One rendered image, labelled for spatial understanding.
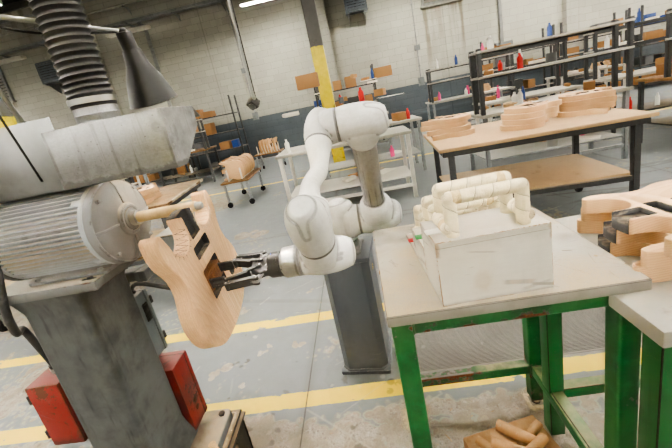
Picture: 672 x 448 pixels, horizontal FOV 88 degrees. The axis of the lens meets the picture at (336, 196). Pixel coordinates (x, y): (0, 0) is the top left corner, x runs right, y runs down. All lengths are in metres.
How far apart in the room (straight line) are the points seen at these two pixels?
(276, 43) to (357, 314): 11.00
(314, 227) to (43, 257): 0.77
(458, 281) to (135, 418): 1.12
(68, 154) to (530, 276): 1.14
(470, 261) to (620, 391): 0.56
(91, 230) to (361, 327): 1.35
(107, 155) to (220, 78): 11.79
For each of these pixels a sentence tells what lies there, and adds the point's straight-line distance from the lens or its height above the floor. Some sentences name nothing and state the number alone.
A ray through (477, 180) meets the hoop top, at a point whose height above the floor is 1.20.
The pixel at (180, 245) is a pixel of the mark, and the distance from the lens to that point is 1.02.
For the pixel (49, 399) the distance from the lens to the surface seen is 1.58.
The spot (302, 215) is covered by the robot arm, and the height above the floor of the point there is 1.23.
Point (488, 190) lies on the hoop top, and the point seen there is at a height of 1.20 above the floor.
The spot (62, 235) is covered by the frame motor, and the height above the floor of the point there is 1.26.
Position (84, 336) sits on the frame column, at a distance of 1.36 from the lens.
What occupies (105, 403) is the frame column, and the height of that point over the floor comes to 0.69.
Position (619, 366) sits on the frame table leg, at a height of 0.68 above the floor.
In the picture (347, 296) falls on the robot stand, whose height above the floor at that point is 0.49.
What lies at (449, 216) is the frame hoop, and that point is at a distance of 0.84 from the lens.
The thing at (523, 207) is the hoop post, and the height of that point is 1.15.
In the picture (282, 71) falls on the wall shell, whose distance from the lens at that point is 12.18.
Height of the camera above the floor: 1.47
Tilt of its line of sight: 15 degrees down
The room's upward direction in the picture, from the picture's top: 12 degrees counter-clockwise
